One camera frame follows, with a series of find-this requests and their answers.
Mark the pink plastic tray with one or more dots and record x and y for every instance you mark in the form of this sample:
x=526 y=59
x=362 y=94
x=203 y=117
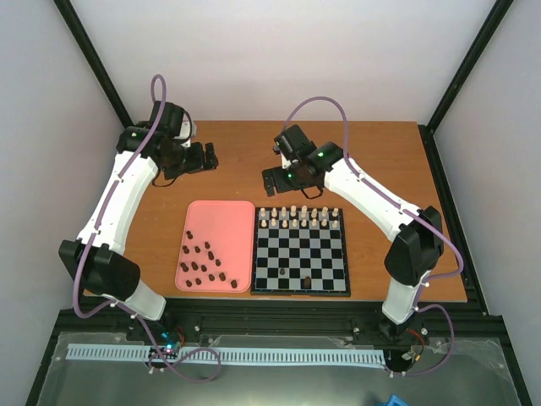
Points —
x=228 y=225

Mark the black white chess board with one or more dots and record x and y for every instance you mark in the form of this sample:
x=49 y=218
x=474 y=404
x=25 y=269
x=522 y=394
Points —
x=319 y=253

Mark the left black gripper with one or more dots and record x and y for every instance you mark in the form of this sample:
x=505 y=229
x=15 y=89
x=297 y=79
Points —
x=199 y=161

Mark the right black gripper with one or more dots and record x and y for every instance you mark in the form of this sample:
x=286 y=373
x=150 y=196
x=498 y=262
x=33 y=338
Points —
x=281 y=186

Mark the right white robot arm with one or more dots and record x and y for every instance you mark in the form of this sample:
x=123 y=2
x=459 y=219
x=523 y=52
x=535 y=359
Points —
x=416 y=246

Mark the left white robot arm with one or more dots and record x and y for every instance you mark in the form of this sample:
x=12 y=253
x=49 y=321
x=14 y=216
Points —
x=95 y=259

